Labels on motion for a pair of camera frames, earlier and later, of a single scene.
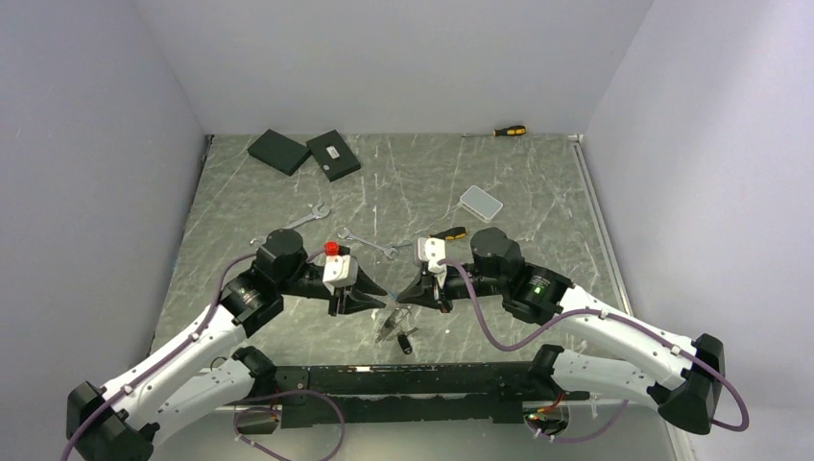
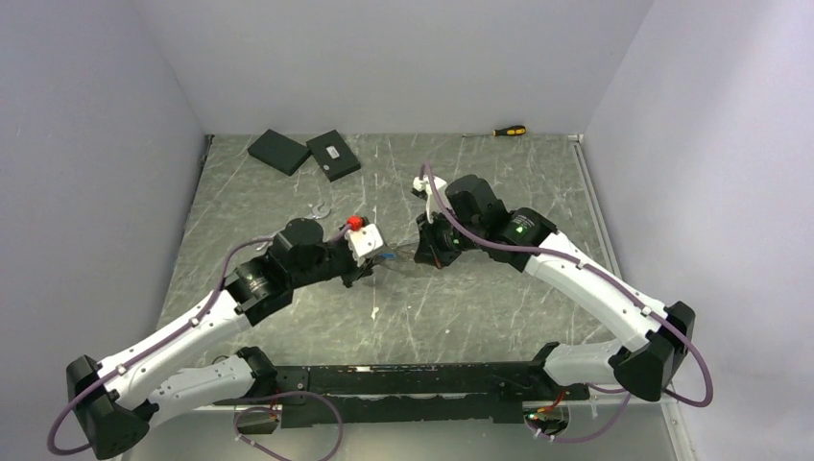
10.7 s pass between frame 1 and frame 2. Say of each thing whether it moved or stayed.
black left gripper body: moved
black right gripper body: moved
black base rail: stayed
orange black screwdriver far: stayed
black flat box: stayed
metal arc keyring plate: moved
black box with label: stayed
